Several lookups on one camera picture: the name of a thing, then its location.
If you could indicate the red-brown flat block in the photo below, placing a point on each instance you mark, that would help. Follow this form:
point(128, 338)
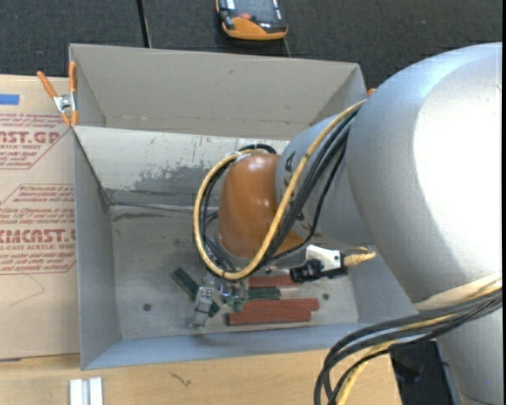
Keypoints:
point(286, 304)
point(274, 281)
point(270, 317)

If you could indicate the brown cardboard board red print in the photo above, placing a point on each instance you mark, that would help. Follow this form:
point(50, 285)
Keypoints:
point(33, 302)

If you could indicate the dark green flat block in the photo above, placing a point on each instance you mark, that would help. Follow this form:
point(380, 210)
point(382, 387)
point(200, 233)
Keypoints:
point(265, 293)
point(185, 280)

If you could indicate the grey metal bin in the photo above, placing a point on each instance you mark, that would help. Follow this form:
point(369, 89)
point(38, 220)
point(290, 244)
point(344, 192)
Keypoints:
point(152, 243)

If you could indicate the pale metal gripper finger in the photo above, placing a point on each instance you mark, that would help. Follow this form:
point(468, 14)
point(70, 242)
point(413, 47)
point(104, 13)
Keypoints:
point(204, 300)

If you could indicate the black cylinder on white bracket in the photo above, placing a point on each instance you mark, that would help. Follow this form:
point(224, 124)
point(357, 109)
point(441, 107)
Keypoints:
point(316, 269)

